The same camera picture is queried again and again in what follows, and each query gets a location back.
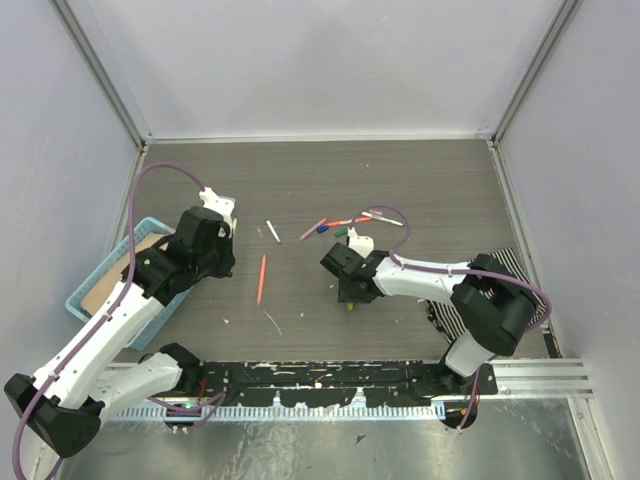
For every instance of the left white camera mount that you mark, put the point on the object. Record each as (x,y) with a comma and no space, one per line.
(224,206)

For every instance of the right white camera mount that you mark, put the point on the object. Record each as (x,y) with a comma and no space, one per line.
(362,245)

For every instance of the white marker green end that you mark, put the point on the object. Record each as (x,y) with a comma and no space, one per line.
(382,219)

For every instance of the white marker blue end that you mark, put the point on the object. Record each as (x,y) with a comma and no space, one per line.
(273,231)

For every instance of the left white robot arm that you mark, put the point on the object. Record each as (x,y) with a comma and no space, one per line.
(66,401)

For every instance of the pink highlighter pen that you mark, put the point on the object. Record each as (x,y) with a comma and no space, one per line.
(313,228)

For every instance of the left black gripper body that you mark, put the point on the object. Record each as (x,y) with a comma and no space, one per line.
(218,261)

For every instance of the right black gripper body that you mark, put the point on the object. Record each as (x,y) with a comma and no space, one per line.
(348,295)

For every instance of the orange white marker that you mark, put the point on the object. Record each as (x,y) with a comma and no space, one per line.
(348,221)

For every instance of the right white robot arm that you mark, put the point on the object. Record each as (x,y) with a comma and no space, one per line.
(398,276)

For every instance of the orange slim pen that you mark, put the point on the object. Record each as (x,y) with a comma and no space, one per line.
(261,280)

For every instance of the striped black white cloth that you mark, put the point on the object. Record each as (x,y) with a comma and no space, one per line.
(496,313)

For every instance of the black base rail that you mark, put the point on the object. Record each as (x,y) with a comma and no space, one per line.
(324,384)

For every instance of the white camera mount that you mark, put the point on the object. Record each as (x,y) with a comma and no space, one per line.
(362,245)
(224,206)

